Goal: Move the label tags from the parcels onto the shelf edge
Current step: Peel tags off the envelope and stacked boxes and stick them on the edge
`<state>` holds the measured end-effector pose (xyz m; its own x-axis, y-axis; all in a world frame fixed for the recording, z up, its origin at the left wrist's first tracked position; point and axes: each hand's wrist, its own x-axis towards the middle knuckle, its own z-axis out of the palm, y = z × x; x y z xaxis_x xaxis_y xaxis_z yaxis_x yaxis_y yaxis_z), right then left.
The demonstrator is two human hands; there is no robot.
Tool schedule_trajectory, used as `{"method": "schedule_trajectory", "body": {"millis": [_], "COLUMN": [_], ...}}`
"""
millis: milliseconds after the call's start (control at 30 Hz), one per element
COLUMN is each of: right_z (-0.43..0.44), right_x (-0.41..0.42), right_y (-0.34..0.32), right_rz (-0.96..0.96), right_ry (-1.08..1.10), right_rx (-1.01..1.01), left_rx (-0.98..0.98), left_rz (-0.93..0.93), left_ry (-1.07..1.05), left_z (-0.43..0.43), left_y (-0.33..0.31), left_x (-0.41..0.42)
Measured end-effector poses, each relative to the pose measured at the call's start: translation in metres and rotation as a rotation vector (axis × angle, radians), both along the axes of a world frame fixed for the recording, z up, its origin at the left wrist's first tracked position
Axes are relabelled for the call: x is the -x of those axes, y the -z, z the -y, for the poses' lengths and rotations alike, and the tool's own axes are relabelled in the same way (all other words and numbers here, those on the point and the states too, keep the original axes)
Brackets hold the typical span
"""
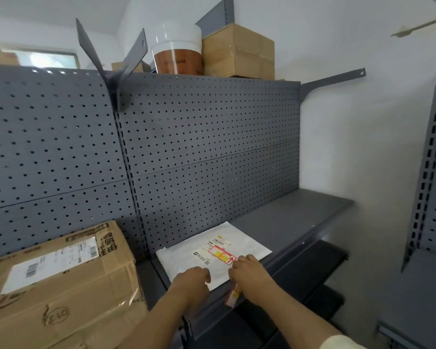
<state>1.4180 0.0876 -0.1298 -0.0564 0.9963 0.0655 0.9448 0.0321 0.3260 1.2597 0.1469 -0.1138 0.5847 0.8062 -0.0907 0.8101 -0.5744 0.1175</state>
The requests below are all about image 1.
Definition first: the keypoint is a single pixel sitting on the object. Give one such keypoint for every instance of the grey perforated metal back panel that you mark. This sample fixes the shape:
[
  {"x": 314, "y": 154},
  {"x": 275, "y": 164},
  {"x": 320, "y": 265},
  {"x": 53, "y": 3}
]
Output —
[
  {"x": 47, "y": 134},
  {"x": 210, "y": 119},
  {"x": 58, "y": 221},
  {"x": 218, "y": 192}
]

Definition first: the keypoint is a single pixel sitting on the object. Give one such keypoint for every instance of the white mailer envelope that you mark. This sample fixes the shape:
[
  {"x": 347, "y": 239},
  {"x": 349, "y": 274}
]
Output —
[{"x": 210, "y": 250}]

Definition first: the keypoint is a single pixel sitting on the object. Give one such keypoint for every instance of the red yellow sticker label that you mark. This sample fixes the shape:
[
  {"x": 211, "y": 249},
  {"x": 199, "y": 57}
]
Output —
[{"x": 233, "y": 296}]

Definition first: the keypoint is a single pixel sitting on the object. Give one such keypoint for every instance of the cream sleeve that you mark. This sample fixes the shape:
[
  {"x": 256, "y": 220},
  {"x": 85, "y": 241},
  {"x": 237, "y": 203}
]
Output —
[{"x": 343, "y": 342}]

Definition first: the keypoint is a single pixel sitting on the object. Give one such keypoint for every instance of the grey slotted upright post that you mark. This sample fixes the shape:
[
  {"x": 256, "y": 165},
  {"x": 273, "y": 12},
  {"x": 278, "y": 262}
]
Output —
[{"x": 130, "y": 178}]

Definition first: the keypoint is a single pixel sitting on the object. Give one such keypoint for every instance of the taped tan cardboard box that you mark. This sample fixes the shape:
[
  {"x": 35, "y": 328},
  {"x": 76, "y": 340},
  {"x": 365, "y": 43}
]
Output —
[
  {"x": 239, "y": 67},
  {"x": 239, "y": 38}
]

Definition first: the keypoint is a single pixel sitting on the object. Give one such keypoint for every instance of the person's right forearm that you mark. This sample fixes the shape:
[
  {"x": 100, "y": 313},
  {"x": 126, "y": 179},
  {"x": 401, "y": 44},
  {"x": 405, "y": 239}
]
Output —
[{"x": 298, "y": 319}]

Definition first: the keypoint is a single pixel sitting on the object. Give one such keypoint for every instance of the person's right hand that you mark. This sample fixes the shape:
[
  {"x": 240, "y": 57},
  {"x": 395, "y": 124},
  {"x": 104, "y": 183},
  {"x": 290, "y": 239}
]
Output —
[{"x": 253, "y": 278}]

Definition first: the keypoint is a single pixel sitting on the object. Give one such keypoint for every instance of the beige wall bracket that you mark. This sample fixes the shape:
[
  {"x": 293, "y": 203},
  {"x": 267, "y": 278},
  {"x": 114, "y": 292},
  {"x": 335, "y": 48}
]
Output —
[{"x": 416, "y": 28}]

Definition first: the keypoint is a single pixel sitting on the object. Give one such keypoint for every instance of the person's left hand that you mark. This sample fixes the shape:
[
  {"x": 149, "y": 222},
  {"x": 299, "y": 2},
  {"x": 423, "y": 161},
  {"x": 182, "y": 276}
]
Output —
[{"x": 189, "y": 287}]

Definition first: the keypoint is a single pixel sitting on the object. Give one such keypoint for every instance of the person's right fingers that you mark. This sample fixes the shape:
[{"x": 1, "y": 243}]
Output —
[{"x": 239, "y": 268}]

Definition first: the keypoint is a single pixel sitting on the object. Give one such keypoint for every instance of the large brown cardboard box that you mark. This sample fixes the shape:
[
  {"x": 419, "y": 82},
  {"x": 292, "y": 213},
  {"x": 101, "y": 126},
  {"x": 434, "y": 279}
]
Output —
[{"x": 58, "y": 287}]

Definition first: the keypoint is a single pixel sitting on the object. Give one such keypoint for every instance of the small flat cardboard box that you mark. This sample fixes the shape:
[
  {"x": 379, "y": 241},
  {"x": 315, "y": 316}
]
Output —
[{"x": 145, "y": 67}]

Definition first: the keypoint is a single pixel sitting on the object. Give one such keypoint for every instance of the person's left fingers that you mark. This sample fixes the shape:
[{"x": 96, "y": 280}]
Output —
[{"x": 205, "y": 276}]

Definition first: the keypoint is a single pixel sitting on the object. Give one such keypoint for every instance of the person's left forearm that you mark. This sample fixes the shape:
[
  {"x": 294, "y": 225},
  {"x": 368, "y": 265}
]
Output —
[{"x": 160, "y": 323}]

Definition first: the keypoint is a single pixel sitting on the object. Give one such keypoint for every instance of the loose grey metal rail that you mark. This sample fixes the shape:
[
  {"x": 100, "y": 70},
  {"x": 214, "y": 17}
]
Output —
[{"x": 216, "y": 16}]

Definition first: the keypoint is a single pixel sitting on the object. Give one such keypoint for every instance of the grey metal shelf bracket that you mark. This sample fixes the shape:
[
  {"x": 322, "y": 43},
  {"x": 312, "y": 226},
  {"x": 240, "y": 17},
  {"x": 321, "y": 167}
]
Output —
[
  {"x": 89, "y": 47},
  {"x": 330, "y": 80},
  {"x": 130, "y": 61}
]

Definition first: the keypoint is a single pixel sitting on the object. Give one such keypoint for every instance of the grey slotted shelving unit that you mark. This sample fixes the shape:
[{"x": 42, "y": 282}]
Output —
[{"x": 430, "y": 170}]

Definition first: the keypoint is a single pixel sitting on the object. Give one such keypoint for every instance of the white bucket with brown label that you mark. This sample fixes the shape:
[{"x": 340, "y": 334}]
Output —
[{"x": 177, "y": 47}]

